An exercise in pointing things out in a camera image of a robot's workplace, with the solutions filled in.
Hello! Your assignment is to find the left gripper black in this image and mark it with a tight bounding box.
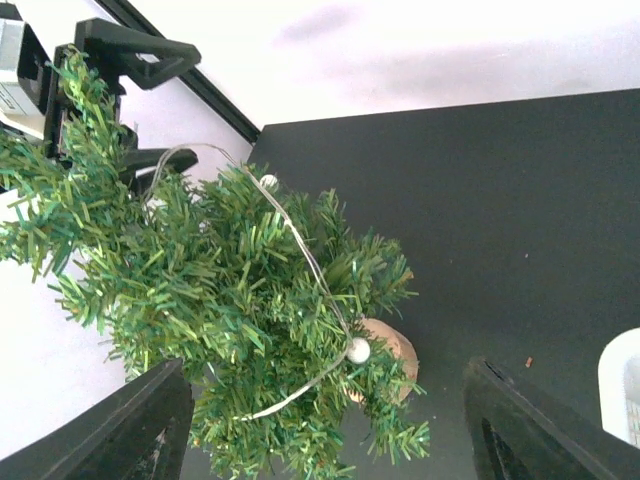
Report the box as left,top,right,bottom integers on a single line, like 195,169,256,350
17,18,201,185

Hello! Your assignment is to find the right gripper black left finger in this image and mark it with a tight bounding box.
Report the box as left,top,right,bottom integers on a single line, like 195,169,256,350
1,359,194,479

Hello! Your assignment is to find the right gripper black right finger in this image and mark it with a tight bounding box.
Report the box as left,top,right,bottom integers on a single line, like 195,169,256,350
463,357,639,480

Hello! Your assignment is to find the white plastic basket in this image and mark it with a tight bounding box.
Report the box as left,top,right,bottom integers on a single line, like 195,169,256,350
597,328,640,448

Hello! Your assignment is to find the fairy light string with battery box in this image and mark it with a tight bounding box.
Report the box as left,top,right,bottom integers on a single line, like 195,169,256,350
142,143,372,422

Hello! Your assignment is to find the small green christmas tree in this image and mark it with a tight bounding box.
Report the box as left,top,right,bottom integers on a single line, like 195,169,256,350
1,46,430,479

